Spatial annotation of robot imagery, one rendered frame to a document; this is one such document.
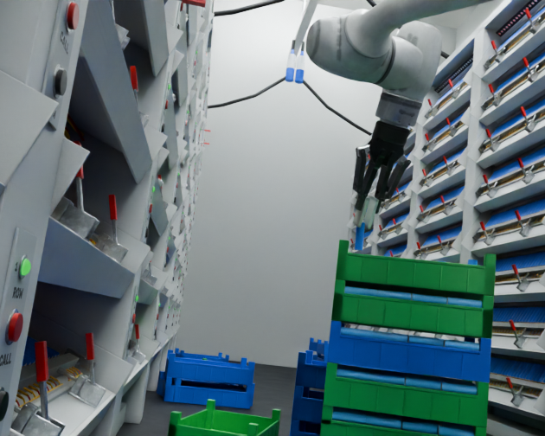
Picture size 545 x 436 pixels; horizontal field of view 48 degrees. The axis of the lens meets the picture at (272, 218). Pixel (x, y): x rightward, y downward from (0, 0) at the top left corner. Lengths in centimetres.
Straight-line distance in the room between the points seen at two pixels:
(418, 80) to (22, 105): 106
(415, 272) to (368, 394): 25
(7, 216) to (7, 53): 9
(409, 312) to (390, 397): 16
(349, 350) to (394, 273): 17
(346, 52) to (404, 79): 15
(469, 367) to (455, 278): 16
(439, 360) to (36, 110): 100
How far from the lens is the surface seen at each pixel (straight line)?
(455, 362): 123
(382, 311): 122
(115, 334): 103
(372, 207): 139
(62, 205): 61
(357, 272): 122
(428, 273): 123
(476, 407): 124
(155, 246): 173
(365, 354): 122
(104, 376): 103
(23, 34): 36
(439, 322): 122
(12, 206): 35
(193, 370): 220
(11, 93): 35
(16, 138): 34
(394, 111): 132
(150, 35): 96
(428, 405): 123
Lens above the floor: 30
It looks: 10 degrees up
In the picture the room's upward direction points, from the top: 7 degrees clockwise
